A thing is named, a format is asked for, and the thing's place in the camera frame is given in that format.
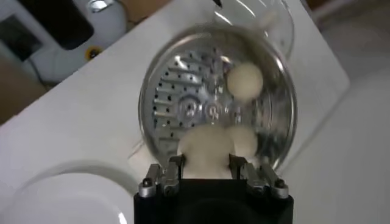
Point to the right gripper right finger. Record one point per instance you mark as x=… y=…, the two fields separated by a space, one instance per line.
x=253 y=179

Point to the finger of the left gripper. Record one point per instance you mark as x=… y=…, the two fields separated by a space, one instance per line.
x=217 y=3

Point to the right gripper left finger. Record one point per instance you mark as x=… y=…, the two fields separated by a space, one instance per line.
x=170 y=179

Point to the white steamed baozi bun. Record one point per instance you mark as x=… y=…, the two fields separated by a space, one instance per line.
x=245 y=80
x=245 y=143
x=207 y=152

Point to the stainless steel steamer basket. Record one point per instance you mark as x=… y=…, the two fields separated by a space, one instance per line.
x=189 y=91

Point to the white round plate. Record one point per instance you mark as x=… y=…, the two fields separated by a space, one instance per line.
x=67 y=201

